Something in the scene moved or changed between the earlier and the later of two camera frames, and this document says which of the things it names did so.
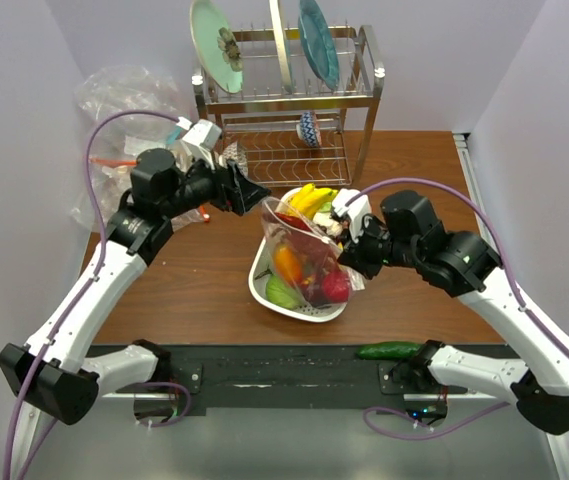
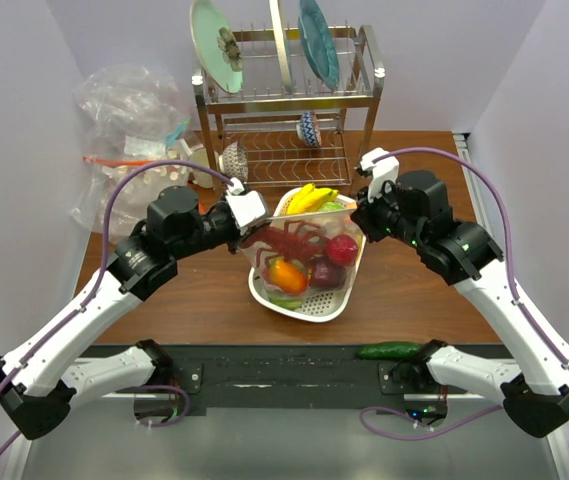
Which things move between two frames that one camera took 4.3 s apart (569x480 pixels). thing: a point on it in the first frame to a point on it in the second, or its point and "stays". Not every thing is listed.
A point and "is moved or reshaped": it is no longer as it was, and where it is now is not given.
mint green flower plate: (215, 46) stays
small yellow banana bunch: (309, 199) stays
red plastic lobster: (302, 235) is moved or reshaped
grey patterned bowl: (233, 153) stays
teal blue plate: (318, 44) stays
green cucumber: (389, 350) stays
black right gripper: (353, 254) to (368, 211)
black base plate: (285, 377) stays
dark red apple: (313, 293) to (323, 274)
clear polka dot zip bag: (306, 260) is moved or reshaped
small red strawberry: (336, 286) to (342, 250)
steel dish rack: (308, 135) stays
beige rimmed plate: (281, 40) stays
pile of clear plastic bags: (121, 110) stays
